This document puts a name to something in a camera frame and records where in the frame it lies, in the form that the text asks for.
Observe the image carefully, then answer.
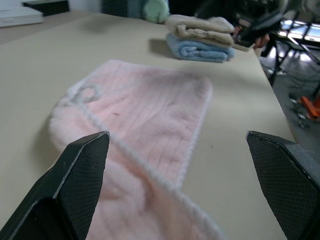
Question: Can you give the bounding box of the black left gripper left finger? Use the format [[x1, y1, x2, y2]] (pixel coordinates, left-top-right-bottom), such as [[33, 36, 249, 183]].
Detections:
[[0, 130, 111, 240]]

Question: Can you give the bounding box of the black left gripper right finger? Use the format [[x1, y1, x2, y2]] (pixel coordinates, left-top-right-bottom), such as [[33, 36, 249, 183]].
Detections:
[[245, 130, 320, 240]]

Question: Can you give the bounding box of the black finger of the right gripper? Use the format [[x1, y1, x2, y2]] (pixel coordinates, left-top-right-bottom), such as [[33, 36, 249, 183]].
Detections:
[[238, 9, 285, 48]]

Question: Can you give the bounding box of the pink towel with white trim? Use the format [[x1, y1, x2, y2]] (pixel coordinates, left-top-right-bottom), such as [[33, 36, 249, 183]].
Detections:
[[48, 59, 226, 240]]

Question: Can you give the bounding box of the folded beige towel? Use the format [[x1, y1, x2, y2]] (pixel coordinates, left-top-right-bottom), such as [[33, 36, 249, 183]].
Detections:
[[164, 14, 236, 48]]

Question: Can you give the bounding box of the folded light blue towel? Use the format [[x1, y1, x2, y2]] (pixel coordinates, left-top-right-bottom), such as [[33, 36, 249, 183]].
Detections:
[[165, 33, 236, 63]]

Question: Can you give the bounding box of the orange metal object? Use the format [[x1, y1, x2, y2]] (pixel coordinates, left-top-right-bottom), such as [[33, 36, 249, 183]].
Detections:
[[300, 95, 320, 120]]

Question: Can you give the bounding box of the stack of green plates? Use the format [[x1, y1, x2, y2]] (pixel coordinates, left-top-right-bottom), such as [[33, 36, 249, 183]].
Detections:
[[142, 0, 169, 25]]

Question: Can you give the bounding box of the dark grey cabinet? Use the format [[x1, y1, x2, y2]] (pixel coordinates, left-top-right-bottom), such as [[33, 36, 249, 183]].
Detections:
[[100, 0, 149, 20]]

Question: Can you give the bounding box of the flat white box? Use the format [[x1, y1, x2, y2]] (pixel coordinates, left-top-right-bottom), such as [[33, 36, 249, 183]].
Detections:
[[0, 4, 45, 28]]

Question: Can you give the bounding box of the flat black box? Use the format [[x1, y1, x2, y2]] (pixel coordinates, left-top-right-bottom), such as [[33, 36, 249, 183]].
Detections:
[[22, 0, 70, 17]]

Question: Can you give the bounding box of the black metal frame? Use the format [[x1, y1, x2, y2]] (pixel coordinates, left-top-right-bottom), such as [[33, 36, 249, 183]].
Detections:
[[269, 29, 320, 87]]

